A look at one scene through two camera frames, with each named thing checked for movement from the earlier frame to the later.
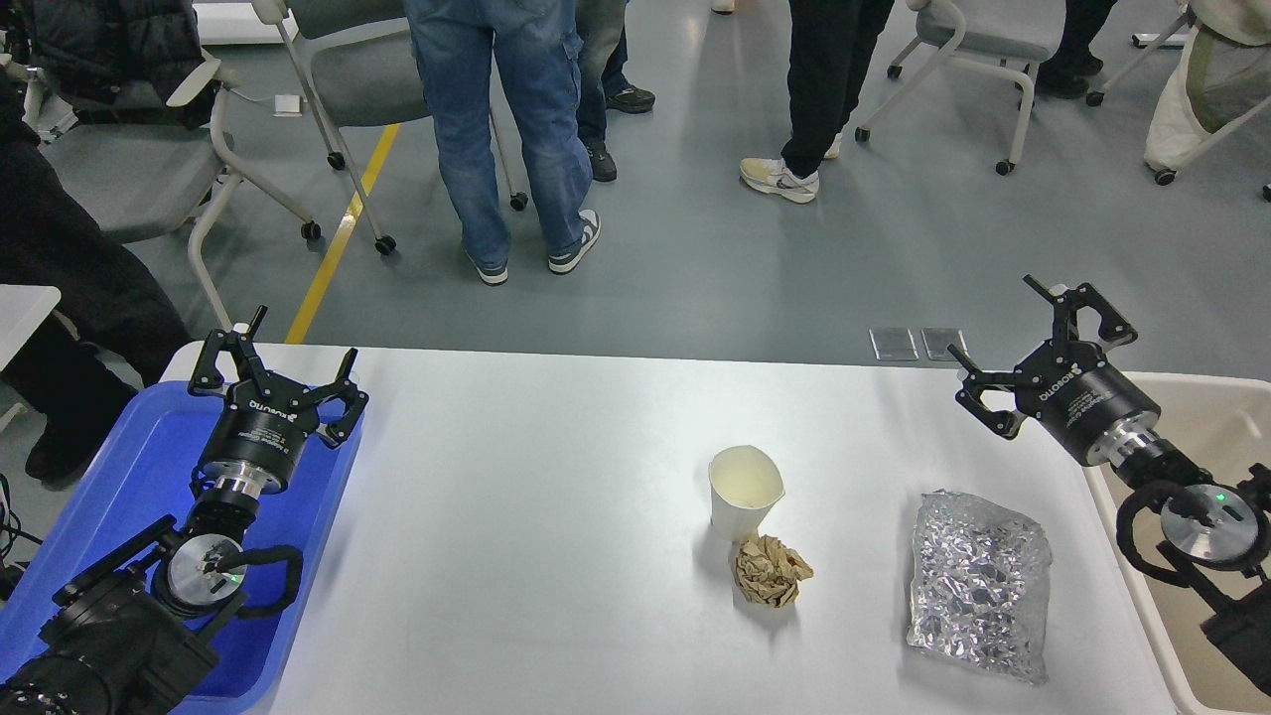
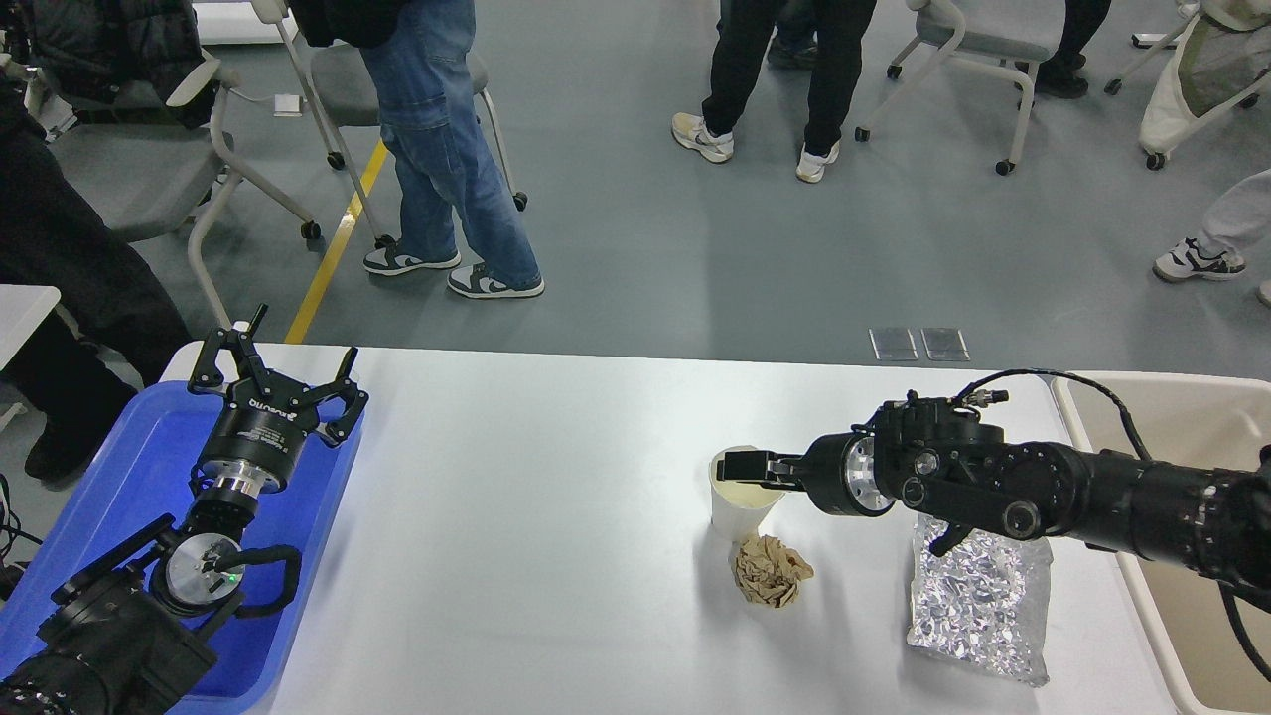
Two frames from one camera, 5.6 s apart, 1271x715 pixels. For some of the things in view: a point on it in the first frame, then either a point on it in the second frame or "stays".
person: (830, 50) to (744, 32)
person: (541, 48) to (439, 140)
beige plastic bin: (1223, 423) stays
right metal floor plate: (937, 340) stays
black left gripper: (270, 421) stays
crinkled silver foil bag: (978, 585) stays
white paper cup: (743, 483) stays
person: (1064, 73) stays
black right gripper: (1090, 404) to (837, 471)
